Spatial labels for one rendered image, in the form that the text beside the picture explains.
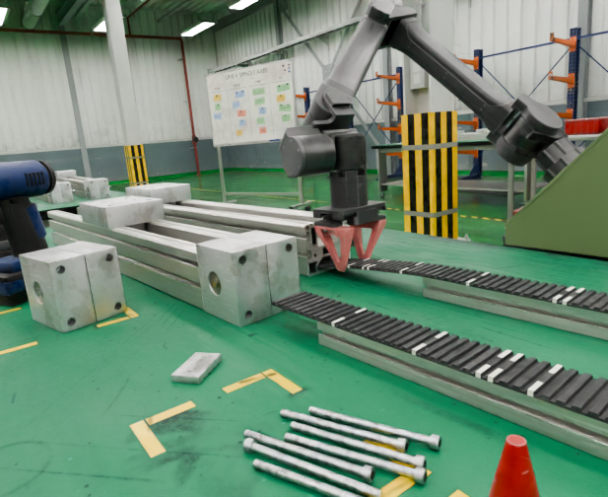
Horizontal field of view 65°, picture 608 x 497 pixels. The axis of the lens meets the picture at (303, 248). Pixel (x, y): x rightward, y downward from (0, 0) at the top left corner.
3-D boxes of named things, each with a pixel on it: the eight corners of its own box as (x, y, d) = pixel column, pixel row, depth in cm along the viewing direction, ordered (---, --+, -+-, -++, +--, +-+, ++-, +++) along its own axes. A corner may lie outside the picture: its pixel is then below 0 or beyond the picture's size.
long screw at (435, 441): (442, 445, 34) (441, 433, 34) (438, 454, 33) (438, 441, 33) (314, 412, 39) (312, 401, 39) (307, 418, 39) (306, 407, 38)
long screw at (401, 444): (409, 448, 34) (409, 436, 34) (404, 457, 33) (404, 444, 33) (286, 414, 39) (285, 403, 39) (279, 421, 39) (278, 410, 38)
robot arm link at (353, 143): (372, 126, 70) (349, 128, 75) (334, 129, 66) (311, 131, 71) (374, 174, 71) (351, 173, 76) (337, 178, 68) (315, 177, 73)
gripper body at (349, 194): (311, 220, 73) (307, 172, 71) (357, 210, 79) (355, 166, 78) (342, 224, 68) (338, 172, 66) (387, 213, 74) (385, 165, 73)
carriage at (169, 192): (193, 209, 125) (189, 183, 123) (153, 216, 118) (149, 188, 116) (167, 206, 137) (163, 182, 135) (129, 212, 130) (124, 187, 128)
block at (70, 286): (142, 306, 69) (132, 243, 67) (63, 333, 61) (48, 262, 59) (107, 295, 76) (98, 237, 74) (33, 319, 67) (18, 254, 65)
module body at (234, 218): (351, 262, 83) (348, 215, 81) (307, 277, 77) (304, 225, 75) (158, 224, 143) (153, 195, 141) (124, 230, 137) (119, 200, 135)
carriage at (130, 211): (167, 232, 94) (162, 198, 93) (111, 244, 87) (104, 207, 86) (136, 225, 106) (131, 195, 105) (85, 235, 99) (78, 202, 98)
